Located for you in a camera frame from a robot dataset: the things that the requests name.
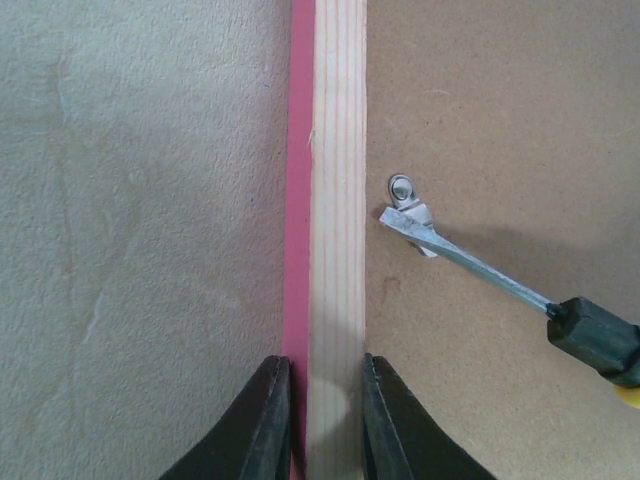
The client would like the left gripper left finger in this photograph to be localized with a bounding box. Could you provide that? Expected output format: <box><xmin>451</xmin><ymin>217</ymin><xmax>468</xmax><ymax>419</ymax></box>
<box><xmin>162</xmin><ymin>355</ymin><xmax>291</xmax><ymax>480</ymax></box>

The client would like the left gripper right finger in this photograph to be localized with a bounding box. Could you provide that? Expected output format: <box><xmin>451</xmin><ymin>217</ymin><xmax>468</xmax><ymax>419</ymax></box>
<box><xmin>362</xmin><ymin>353</ymin><xmax>493</xmax><ymax>479</ymax></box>

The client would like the yellow handled screwdriver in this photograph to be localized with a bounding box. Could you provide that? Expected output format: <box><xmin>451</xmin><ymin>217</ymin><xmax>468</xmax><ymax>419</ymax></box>
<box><xmin>379</xmin><ymin>207</ymin><xmax>639</xmax><ymax>409</ymax></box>

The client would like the pink wooden photo frame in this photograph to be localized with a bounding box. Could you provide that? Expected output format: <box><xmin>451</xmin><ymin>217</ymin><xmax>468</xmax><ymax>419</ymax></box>
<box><xmin>283</xmin><ymin>1</ymin><xmax>639</xmax><ymax>479</ymax></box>

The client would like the metal frame retaining clip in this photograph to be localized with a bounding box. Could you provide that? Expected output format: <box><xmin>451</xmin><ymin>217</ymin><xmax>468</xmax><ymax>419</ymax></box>
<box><xmin>380</xmin><ymin>174</ymin><xmax>434</xmax><ymax>233</ymax></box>

